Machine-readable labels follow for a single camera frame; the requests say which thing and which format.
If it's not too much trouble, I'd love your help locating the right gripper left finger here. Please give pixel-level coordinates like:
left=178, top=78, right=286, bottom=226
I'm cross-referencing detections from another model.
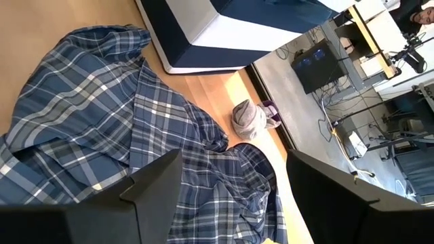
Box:
left=0, top=148, right=184, bottom=244

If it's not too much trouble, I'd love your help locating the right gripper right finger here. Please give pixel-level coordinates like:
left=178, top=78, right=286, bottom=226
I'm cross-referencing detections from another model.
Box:
left=285, top=148, right=434, bottom=244

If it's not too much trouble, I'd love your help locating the blue plaid shirt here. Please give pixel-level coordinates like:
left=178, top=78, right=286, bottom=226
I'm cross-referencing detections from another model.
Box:
left=0, top=23, right=290, bottom=244

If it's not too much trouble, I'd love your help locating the white power adapter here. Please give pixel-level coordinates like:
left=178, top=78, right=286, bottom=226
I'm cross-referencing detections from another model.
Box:
left=344, top=130, right=370, bottom=159

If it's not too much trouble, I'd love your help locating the grey rolled sock pair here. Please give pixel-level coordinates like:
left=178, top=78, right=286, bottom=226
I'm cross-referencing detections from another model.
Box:
left=231, top=98, right=283, bottom=141

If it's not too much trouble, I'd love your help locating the black floor box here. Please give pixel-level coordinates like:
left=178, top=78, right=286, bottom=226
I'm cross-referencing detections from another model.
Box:
left=290, top=39, right=350, bottom=95

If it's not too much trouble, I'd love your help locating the navy striped fabric bin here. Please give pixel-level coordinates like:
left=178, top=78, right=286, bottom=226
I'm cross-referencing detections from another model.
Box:
left=134, top=0, right=357, bottom=75

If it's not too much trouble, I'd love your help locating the person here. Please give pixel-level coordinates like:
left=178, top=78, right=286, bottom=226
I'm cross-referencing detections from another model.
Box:
left=389, top=0, right=434, bottom=37

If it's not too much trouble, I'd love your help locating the yellow floor cable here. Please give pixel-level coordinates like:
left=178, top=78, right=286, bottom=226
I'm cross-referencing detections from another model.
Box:
left=318, top=101, right=377, bottom=179

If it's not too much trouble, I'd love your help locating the black camera on tripod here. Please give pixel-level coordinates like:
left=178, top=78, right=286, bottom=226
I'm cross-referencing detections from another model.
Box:
left=389, top=32, right=434, bottom=75

